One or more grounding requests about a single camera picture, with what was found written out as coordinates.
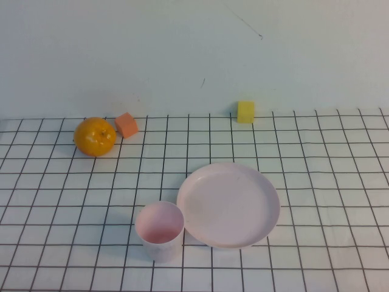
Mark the pink round plate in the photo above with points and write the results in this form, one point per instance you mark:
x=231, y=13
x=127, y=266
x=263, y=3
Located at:
x=228, y=207

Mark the pink plastic cup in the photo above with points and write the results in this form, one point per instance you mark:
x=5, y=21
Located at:
x=159, y=243

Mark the white black-grid table mat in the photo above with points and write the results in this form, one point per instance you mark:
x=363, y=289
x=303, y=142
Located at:
x=60, y=213

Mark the yellow foam cube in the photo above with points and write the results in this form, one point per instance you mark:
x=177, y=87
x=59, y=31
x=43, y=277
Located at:
x=245, y=112

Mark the orange citrus fruit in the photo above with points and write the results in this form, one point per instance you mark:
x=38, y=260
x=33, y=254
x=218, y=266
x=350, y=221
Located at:
x=94, y=138

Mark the orange foam cube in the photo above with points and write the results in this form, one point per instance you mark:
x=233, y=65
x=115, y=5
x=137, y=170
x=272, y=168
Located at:
x=127, y=125

